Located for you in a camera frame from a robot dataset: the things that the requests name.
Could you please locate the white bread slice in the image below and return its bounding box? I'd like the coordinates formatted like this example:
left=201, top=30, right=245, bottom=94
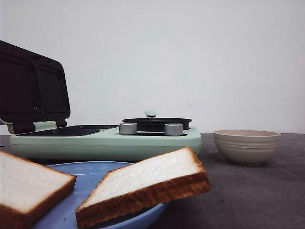
left=76, top=147, right=211, bottom=229
left=0, top=152, right=77, bottom=229

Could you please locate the breakfast maker hinged lid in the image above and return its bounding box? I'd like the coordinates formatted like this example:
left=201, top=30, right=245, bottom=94
left=0, top=41, right=71, bottom=134

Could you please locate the mint green breakfast maker base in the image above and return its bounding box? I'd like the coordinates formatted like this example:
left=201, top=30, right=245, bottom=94
left=10, top=127, right=202, bottom=161

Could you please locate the black round frying pan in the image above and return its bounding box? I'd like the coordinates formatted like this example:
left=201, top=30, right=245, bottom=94
left=122, top=110, right=192, bottom=132

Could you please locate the right silver control knob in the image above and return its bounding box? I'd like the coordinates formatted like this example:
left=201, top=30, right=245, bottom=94
left=164, top=123, right=183, bottom=136

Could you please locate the silver control knob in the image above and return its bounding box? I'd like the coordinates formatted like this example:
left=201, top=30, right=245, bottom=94
left=164, top=123, right=183, bottom=136
left=119, top=123, right=137, bottom=135

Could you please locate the left silver control knob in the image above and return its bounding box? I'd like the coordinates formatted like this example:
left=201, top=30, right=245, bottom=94
left=119, top=123, right=137, bottom=135

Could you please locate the blue plastic plate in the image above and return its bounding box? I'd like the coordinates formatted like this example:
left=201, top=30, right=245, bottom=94
left=32, top=161, right=167, bottom=229

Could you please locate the beige ribbed bowl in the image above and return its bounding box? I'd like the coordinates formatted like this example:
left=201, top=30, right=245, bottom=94
left=213, top=130, right=281, bottom=166

